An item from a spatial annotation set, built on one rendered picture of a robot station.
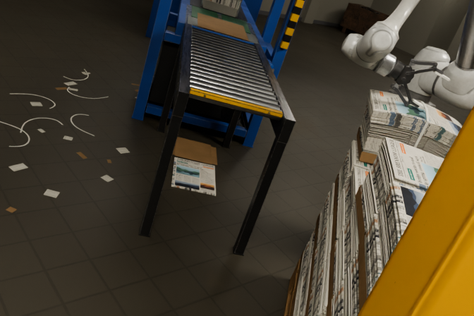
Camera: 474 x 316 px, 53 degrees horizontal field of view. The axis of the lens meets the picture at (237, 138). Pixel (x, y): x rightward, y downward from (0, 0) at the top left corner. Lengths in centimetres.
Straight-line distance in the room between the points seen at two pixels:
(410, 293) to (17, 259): 203
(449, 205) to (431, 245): 3
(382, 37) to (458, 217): 145
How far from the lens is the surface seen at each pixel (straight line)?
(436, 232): 35
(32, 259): 228
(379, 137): 194
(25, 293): 214
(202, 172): 317
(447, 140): 198
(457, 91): 233
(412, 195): 127
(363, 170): 191
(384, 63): 195
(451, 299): 34
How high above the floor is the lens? 153
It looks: 24 degrees down
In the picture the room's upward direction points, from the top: 19 degrees clockwise
